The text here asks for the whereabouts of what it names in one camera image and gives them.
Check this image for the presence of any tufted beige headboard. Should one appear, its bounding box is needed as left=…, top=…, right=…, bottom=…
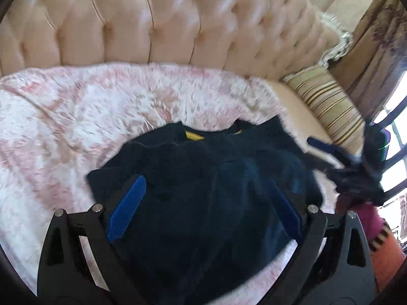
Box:
left=0, top=0, right=353, bottom=154

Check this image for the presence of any striped beige cushion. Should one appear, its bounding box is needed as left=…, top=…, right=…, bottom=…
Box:
left=282, top=65, right=367, bottom=154

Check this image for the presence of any person's orange patterned clothing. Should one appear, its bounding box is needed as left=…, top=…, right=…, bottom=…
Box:
left=368, top=228, right=407, bottom=293

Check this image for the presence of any gold floral curtain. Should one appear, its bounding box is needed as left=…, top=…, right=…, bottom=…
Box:
left=331, top=0, right=407, bottom=122

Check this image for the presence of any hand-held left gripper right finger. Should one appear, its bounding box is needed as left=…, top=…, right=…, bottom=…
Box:
left=268, top=177, right=378, bottom=297

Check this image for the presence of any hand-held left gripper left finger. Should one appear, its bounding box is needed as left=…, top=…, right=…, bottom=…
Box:
left=37, top=175, right=150, bottom=299

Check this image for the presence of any navy sweater with yellow patches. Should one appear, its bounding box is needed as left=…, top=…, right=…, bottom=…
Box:
left=86, top=114, right=325, bottom=305

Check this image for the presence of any pink floral blanket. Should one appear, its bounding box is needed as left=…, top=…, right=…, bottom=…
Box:
left=0, top=63, right=338, bottom=305

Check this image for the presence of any window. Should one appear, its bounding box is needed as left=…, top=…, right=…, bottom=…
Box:
left=369, top=70, right=407, bottom=229

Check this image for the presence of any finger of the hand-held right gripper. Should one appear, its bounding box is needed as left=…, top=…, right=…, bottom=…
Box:
left=307, top=136, right=362, bottom=166
left=303, top=153, right=344, bottom=173

